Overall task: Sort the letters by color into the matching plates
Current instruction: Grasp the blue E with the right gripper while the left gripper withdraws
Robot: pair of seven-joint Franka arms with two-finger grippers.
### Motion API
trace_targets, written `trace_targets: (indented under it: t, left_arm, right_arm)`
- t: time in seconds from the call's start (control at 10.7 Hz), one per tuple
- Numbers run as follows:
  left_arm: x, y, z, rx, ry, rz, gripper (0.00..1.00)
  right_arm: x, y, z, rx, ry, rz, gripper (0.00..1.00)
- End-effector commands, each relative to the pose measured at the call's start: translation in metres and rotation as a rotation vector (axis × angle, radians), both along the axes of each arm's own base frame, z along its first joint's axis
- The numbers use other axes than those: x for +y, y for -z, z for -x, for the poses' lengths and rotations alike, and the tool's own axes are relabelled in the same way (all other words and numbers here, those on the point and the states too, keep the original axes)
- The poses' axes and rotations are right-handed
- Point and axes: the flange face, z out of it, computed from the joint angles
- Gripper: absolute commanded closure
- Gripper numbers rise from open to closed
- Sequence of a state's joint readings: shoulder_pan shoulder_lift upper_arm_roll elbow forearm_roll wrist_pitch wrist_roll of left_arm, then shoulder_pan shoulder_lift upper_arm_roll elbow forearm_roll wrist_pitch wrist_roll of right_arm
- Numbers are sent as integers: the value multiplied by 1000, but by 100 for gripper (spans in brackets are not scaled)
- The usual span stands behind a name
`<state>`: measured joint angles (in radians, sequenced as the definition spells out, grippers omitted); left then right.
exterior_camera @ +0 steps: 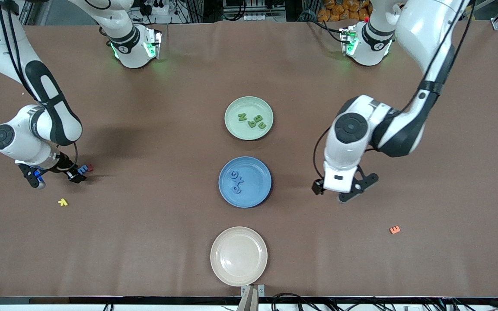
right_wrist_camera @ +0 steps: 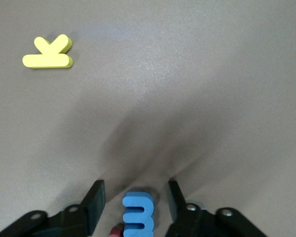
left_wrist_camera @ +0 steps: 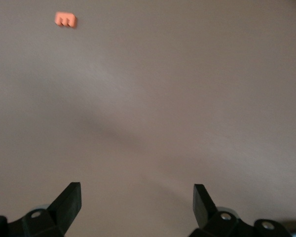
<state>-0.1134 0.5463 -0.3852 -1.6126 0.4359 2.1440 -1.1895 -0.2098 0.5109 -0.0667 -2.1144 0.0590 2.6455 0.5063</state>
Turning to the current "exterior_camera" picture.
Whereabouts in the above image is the black cable bundle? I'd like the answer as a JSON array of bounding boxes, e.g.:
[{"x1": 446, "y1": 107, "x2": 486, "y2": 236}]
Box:
[{"x1": 271, "y1": 290, "x2": 498, "y2": 311}]

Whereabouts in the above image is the blue round plate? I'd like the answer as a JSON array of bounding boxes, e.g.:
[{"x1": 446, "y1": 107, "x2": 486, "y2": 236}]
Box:
[{"x1": 218, "y1": 156, "x2": 272, "y2": 209}]

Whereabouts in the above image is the green round plate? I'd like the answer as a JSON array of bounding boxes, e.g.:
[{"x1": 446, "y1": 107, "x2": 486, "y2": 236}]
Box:
[{"x1": 224, "y1": 96, "x2": 274, "y2": 141}]

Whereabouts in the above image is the aluminium table edge rail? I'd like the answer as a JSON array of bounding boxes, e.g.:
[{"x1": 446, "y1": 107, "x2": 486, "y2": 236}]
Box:
[{"x1": 0, "y1": 296, "x2": 498, "y2": 311}]

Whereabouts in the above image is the grey metal mount bracket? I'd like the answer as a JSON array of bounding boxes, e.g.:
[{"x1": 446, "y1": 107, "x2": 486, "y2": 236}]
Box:
[{"x1": 237, "y1": 284, "x2": 266, "y2": 311}]

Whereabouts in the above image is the beige round plate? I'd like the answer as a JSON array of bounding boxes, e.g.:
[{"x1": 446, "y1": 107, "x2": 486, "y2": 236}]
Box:
[{"x1": 210, "y1": 226, "x2": 268, "y2": 287}]

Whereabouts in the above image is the white power strip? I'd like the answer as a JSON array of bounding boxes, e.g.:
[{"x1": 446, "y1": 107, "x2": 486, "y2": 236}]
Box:
[{"x1": 143, "y1": 0, "x2": 169, "y2": 16}]

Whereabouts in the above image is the white socket strip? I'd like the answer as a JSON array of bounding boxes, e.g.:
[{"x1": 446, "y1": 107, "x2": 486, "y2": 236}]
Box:
[{"x1": 244, "y1": 12, "x2": 286, "y2": 22}]

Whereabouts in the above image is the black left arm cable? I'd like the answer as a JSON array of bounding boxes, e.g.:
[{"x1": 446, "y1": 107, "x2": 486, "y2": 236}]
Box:
[{"x1": 313, "y1": 0, "x2": 476, "y2": 182}]

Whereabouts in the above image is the orange packets pile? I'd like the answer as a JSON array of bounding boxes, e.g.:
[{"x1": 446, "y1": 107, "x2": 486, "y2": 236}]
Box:
[{"x1": 317, "y1": 0, "x2": 371, "y2": 22}]

